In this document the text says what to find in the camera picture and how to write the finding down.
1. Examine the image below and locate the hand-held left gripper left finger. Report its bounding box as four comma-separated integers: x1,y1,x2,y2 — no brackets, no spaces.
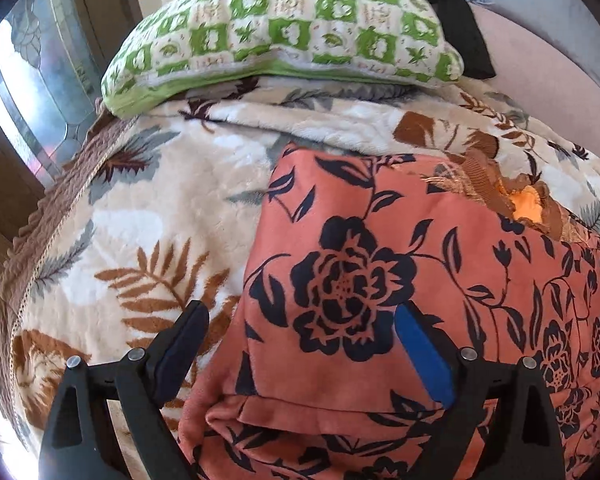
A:
38,300,211,480

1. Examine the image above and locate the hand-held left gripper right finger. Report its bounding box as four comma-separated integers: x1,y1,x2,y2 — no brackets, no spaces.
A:
395,302,567,480

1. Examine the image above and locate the orange floral garment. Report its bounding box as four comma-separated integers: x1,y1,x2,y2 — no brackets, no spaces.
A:
177,142,600,480

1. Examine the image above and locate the cream leaf print blanket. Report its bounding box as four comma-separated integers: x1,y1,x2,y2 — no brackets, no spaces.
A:
10,77,600,461

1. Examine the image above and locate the brown quilted bedspread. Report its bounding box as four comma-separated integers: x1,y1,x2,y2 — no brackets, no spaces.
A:
0,100,148,413

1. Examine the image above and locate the pink bolster cushion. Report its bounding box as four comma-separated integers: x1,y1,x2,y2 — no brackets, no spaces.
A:
467,0,600,128

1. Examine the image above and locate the patterned glass window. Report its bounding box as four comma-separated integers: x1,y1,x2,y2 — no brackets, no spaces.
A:
0,0,108,183

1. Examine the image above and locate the black cloth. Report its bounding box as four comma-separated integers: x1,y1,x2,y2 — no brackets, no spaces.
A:
365,0,496,80

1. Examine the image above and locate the green checkered pillow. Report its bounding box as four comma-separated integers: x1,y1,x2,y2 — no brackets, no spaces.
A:
101,0,465,120

